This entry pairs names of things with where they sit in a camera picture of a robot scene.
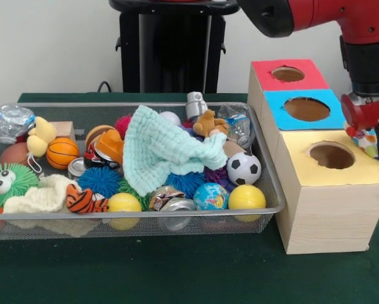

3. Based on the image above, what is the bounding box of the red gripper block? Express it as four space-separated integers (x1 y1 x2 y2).
340 94 379 167

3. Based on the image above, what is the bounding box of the brown plush teddy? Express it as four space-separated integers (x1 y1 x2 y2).
193 109 230 137

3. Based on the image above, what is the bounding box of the mint green cloth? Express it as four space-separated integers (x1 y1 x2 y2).
122 105 228 197

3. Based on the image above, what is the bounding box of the wooden box with three holes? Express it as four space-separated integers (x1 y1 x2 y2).
247 59 379 255

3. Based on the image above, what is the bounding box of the clear mesh bin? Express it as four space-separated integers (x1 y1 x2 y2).
0 102 285 241

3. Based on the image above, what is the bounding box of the black and white soccer ball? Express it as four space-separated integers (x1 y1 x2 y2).
227 152 262 186

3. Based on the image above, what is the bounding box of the yellow ball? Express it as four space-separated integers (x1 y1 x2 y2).
228 184 267 222
108 193 143 230

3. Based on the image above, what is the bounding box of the small globe ball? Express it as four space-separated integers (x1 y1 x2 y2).
193 183 229 211

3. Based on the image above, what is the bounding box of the silver toy robot figure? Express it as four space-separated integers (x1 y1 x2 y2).
186 91 208 122

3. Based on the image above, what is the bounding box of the blue spiky ball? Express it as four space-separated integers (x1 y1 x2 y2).
77 167 122 198
165 171 207 198

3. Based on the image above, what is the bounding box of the dark green table cloth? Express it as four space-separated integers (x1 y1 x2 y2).
0 92 379 304

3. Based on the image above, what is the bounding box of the orange bumpy toy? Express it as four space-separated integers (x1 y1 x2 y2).
94 129 125 165

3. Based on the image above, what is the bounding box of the orange tiger plush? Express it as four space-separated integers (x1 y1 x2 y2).
65 184 109 214

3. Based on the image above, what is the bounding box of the small orange basketball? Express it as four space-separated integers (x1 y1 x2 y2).
46 137 80 170

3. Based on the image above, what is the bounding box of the cream knitted cloth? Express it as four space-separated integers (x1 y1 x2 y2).
3 175 81 215

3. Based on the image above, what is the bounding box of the green spiky ball with eyes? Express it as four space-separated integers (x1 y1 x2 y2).
0 163 40 207

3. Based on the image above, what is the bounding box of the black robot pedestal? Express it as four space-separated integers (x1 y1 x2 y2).
109 0 242 94

